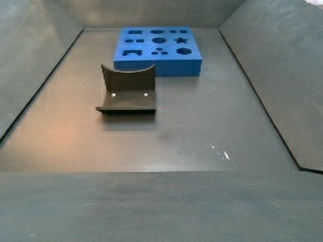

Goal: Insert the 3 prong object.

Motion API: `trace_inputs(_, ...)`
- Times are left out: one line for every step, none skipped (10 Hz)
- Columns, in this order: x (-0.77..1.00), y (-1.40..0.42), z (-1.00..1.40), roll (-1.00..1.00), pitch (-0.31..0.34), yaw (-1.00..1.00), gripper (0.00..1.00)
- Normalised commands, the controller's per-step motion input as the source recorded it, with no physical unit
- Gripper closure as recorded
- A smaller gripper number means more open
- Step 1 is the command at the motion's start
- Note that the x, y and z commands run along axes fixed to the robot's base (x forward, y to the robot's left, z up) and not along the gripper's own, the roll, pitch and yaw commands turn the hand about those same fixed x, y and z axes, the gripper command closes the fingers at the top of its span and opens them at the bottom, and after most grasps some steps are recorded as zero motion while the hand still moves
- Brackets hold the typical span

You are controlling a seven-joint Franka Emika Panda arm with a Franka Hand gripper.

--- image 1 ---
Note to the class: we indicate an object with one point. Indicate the black curved plastic holder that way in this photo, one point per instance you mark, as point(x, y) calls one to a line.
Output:
point(130, 90)

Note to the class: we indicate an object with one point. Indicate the blue foam shape-sorter block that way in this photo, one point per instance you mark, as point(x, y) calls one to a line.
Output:
point(165, 46)

